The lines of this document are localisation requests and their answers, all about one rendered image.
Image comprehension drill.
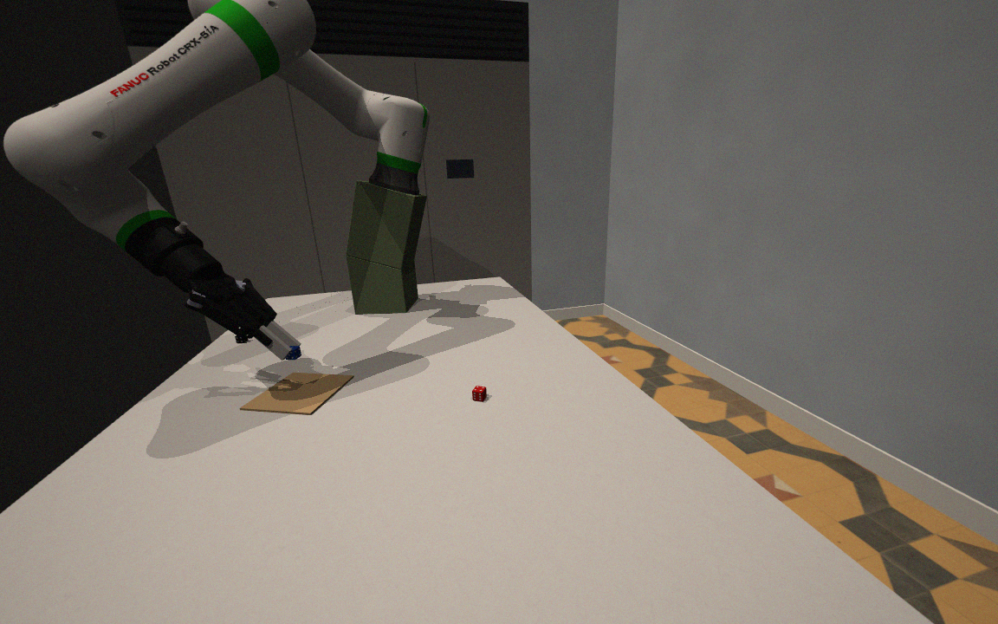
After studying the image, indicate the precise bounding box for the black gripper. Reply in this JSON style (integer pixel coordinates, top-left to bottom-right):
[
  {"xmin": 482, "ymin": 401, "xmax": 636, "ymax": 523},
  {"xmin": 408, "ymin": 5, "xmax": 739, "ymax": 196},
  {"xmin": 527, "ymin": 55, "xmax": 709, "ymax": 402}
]
[{"xmin": 159, "ymin": 244, "xmax": 301, "ymax": 361}]

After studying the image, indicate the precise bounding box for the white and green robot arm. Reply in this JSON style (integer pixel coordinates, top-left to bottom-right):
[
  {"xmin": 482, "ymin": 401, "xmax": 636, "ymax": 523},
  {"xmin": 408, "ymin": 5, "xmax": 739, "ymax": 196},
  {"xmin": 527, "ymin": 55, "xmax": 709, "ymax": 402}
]
[{"xmin": 3, "ymin": 0, "xmax": 430, "ymax": 276}]

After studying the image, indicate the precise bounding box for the tan flat square mat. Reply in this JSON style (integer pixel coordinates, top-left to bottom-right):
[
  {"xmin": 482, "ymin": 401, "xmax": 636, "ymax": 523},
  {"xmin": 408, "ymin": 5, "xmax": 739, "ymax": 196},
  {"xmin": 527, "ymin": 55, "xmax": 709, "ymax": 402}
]
[{"xmin": 240, "ymin": 373, "xmax": 353, "ymax": 415}]

